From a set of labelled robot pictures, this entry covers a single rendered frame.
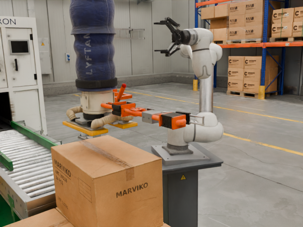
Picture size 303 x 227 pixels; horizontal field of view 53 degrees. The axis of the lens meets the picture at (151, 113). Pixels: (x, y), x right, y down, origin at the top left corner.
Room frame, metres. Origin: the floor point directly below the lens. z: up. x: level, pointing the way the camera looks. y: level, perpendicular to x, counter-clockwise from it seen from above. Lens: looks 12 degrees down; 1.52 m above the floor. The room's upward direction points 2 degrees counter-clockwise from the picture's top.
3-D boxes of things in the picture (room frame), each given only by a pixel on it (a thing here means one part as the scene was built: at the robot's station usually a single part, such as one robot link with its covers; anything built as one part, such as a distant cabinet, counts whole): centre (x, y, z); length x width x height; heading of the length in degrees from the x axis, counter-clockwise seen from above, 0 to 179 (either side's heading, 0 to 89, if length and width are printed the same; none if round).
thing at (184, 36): (1.70, -0.16, 1.57); 0.09 x 0.07 x 0.08; 130
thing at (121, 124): (1.72, 0.22, 1.13); 0.34 x 0.10 x 0.05; 40
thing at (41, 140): (3.29, 1.30, 0.60); 1.60 x 0.10 x 0.09; 40
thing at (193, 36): (1.75, -0.22, 1.57); 0.09 x 0.06 x 0.09; 40
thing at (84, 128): (1.60, 0.37, 1.13); 0.34 x 0.10 x 0.05; 40
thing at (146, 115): (1.30, 0.00, 1.22); 0.07 x 0.07 x 0.04; 40
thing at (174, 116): (1.20, -0.08, 1.23); 0.08 x 0.07 x 0.05; 40
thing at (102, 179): (1.65, 0.29, 0.74); 0.60 x 0.40 x 0.40; 36
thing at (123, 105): (1.47, 0.14, 1.23); 0.10 x 0.08 x 0.06; 130
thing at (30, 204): (1.95, 0.53, 0.58); 0.70 x 0.03 x 0.06; 130
